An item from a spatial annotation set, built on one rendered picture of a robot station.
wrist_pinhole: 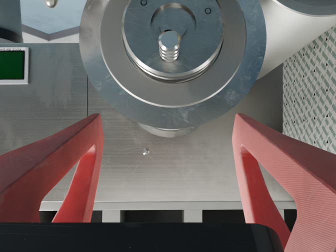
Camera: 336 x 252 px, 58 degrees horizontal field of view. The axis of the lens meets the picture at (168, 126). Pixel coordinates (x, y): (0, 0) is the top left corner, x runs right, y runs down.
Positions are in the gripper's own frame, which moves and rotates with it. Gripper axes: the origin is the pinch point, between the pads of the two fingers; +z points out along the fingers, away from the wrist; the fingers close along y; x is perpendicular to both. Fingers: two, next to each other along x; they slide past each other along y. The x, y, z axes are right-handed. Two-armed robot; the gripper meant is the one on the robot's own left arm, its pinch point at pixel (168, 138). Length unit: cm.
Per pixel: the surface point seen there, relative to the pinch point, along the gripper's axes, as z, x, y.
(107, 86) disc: 11.1, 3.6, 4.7
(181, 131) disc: 29.5, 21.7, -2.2
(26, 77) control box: 41, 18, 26
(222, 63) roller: 12.0, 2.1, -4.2
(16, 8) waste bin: 224, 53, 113
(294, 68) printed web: 30.3, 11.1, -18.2
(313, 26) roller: 16.5, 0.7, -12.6
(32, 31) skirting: 330, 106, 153
